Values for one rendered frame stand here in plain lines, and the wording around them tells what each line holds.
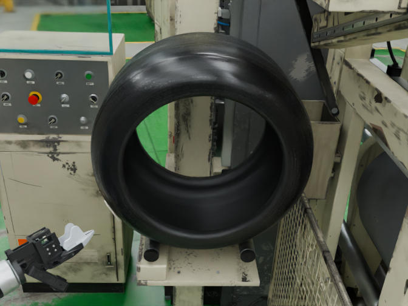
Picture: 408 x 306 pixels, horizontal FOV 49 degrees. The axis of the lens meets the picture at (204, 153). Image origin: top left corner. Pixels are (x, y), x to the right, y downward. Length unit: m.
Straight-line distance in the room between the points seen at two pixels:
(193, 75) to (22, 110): 1.13
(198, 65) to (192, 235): 0.48
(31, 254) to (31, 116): 0.98
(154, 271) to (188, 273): 0.11
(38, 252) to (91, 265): 1.23
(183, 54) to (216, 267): 0.68
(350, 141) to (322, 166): 0.12
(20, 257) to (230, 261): 0.64
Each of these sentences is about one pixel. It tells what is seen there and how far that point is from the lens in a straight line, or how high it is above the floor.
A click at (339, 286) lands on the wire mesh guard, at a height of 1.00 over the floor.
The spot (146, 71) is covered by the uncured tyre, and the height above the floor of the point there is 1.44.
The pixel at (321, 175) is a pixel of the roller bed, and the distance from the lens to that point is 1.58.
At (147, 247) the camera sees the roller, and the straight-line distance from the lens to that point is 1.32.
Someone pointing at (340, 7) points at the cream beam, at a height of 1.65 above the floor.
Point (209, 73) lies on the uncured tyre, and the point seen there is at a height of 1.45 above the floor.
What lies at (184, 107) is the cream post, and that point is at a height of 1.21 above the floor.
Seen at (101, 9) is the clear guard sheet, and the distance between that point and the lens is 1.81.
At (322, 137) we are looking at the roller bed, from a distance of 1.51.
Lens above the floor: 1.77
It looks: 28 degrees down
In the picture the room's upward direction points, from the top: 2 degrees clockwise
